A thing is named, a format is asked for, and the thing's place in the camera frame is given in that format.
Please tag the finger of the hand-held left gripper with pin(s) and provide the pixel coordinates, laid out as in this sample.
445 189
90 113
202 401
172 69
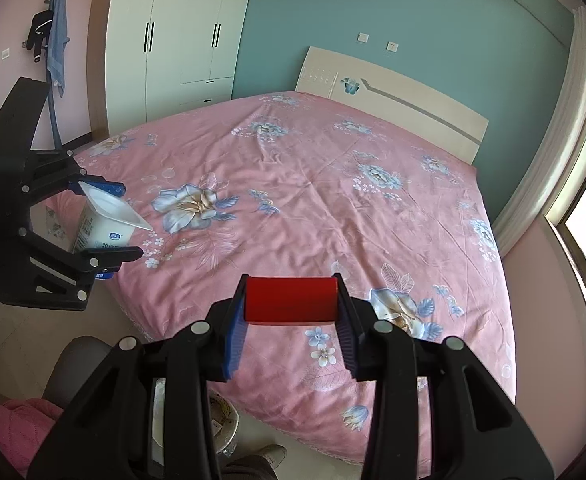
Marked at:
73 265
53 170

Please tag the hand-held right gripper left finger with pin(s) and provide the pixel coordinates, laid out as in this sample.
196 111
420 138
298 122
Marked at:
234 340

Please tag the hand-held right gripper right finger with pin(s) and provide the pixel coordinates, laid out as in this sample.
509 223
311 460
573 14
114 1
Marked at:
347 340

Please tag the white yogurt cup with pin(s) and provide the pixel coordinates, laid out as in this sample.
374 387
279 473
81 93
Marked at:
103 225

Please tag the red block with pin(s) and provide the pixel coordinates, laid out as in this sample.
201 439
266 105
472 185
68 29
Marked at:
290 300

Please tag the white trash bin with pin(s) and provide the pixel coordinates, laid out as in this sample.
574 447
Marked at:
223 435

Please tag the person's shoe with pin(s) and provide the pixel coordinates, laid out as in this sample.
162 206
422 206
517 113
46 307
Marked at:
274 455

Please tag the blue hanging cloth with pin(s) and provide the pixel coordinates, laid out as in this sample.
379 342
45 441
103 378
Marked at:
59 45

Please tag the black jacket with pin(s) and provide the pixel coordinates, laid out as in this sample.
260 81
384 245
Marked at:
40 35

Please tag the pink floral bed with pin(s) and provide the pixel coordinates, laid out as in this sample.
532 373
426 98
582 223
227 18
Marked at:
298 200

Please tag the pink quilted garment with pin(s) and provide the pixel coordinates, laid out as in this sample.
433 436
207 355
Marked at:
13 430

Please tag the white wardrobe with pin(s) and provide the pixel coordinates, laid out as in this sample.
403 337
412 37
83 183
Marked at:
183 35

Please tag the cream butterfly headboard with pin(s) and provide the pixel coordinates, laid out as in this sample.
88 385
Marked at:
413 105

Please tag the cream curtain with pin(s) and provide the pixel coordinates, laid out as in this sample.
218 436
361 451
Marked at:
563 125

